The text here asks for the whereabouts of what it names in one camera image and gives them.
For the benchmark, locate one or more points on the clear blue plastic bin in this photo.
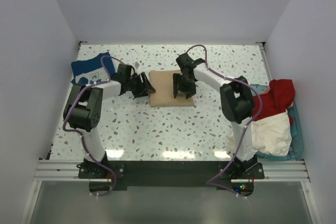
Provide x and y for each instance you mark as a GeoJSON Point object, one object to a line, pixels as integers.
{"type": "Point", "coordinates": [296, 146]}

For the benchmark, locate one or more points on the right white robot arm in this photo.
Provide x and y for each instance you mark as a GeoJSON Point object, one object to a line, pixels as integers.
{"type": "Point", "coordinates": [237, 103]}

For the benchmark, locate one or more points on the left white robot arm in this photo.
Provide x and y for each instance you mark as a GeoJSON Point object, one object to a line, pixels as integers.
{"type": "Point", "coordinates": [82, 114]}

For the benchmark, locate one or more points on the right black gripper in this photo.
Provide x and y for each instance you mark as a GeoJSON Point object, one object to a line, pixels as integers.
{"type": "Point", "coordinates": [190, 91]}

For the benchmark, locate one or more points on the white t-shirt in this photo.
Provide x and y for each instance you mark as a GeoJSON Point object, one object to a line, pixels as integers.
{"type": "Point", "coordinates": [270, 135]}

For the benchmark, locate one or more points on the beige t-shirt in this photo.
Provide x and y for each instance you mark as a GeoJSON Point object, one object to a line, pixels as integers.
{"type": "Point", "coordinates": [162, 82]}

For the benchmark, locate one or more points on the red t-shirt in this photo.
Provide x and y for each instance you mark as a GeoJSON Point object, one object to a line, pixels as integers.
{"type": "Point", "coordinates": [278, 99]}

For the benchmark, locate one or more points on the folded blue t-shirt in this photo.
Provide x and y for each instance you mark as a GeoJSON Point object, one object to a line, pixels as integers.
{"type": "Point", "coordinates": [96, 69]}

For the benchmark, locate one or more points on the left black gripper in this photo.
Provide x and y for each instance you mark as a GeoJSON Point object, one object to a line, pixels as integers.
{"type": "Point", "coordinates": [144, 87]}

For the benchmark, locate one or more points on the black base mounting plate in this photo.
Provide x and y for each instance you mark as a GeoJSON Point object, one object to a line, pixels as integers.
{"type": "Point", "coordinates": [120, 175]}

